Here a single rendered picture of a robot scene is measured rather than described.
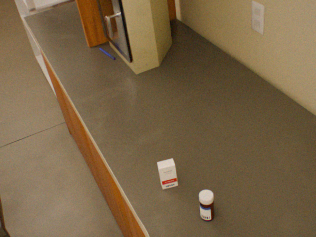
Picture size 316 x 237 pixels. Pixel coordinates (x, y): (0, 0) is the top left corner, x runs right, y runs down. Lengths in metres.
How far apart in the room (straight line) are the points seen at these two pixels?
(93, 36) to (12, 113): 1.63
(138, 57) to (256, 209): 0.83
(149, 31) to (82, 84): 0.37
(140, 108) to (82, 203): 1.13
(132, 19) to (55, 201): 1.38
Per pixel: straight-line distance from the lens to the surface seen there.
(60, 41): 2.11
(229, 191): 1.16
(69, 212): 2.46
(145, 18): 1.60
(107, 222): 2.34
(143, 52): 1.65
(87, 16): 1.92
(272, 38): 1.53
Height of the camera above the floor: 1.83
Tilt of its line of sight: 39 degrees down
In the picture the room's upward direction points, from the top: 9 degrees counter-clockwise
